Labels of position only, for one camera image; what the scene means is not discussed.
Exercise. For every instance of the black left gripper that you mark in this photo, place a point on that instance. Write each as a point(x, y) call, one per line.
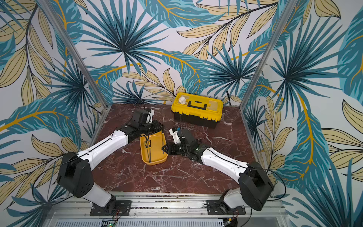
point(157, 126)

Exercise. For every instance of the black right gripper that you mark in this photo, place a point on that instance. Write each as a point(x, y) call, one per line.
point(173, 147)

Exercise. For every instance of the yellow plastic storage tray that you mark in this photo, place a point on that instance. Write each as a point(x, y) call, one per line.
point(155, 149)

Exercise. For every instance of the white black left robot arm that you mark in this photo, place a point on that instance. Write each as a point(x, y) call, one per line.
point(75, 174)

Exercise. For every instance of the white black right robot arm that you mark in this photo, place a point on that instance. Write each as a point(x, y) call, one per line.
point(255, 186)

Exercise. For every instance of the yellow black toolbox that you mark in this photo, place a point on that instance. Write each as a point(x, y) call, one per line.
point(198, 110)

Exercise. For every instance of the white tape roll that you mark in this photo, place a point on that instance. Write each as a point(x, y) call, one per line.
point(182, 100)

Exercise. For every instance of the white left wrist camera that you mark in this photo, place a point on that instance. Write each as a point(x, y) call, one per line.
point(151, 113)

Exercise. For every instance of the aluminium front rail frame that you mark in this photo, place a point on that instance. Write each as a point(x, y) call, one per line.
point(165, 210)

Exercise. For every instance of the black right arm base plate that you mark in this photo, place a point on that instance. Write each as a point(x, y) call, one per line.
point(217, 207)

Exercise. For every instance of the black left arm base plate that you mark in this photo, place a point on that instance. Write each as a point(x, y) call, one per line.
point(113, 208)

